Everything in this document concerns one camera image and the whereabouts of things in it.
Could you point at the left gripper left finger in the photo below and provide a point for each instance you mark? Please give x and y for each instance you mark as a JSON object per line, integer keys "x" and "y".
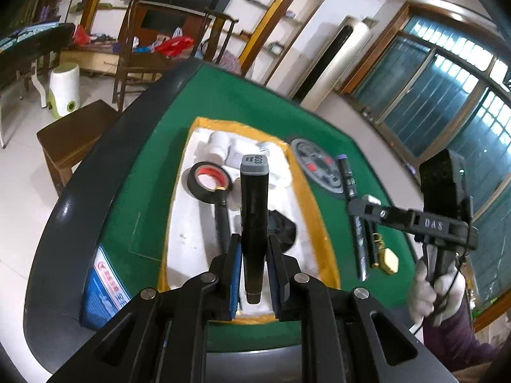
{"x": 224, "y": 298}

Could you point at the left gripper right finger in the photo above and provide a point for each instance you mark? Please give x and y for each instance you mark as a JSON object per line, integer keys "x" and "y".
{"x": 282, "y": 269}

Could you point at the black marker grey cap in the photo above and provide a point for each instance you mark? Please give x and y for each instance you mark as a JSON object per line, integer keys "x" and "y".
{"x": 254, "y": 211}

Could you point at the black marker yellow cap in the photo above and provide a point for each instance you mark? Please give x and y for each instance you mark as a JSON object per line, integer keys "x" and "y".
{"x": 222, "y": 219}

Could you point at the white pill bottle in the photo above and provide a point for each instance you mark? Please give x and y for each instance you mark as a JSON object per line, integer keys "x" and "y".
{"x": 371, "y": 200}

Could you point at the purple sleeved right forearm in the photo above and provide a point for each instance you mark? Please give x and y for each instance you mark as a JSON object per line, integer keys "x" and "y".
{"x": 454, "y": 342}

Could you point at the white gloved right hand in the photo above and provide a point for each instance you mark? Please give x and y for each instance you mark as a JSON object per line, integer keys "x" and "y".
{"x": 423, "y": 295}

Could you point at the black crumpled bag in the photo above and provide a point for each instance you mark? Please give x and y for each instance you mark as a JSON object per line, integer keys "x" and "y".
{"x": 283, "y": 228}

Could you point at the cream yellow tape measure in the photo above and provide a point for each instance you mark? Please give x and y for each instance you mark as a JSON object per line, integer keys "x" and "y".
{"x": 388, "y": 261}

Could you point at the black pen on table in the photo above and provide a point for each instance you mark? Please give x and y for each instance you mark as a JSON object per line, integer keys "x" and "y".
{"x": 372, "y": 243}

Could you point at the black marker purple cap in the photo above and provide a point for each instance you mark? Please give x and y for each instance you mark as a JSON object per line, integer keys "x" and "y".
{"x": 351, "y": 194}

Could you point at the yellow-rimmed white tray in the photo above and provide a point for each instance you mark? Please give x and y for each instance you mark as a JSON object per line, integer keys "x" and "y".
{"x": 190, "y": 241}

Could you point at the black electrical tape roll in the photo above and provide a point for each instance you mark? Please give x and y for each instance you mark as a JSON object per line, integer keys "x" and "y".
{"x": 205, "y": 179}

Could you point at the round centre dice panel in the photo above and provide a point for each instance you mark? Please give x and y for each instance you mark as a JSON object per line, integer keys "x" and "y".
{"x": 317, "y": 165}

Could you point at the white bottle in tray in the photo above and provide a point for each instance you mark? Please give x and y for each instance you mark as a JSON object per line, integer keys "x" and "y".
{"x": 274, "y": 157}
{"x": 218, "y": 147}

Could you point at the blue white label sticker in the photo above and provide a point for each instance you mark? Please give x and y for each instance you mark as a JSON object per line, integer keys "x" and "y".
{"x": 104, "y": 294}

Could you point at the white box in tray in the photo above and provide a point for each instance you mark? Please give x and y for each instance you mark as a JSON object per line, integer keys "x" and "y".
{"x": 236, "y": 151}

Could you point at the green mahjong table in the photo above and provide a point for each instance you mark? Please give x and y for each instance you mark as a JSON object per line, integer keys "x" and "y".
{"x": 119, "y": 198}

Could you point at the tall standing air conditioner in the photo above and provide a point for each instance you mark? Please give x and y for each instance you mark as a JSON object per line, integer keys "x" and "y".
{"x": 325, "y": 71}

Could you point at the brown wooden side stool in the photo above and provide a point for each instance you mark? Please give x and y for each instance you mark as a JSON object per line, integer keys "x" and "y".
{"x": 69, "y": 139}

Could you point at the red plastic bag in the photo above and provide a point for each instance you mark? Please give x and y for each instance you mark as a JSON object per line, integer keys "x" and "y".
{"x": 175, "y": 46}

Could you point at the white green stool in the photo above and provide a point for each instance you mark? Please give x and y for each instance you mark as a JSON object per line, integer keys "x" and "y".
{"x": 64, "y": 92}

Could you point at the wooden chair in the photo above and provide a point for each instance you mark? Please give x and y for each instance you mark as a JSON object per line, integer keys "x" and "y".
{"x": 144, "y": 50}

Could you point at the window with wooden frame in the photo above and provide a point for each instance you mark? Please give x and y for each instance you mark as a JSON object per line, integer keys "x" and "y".
{"x": 434, "y": 80}

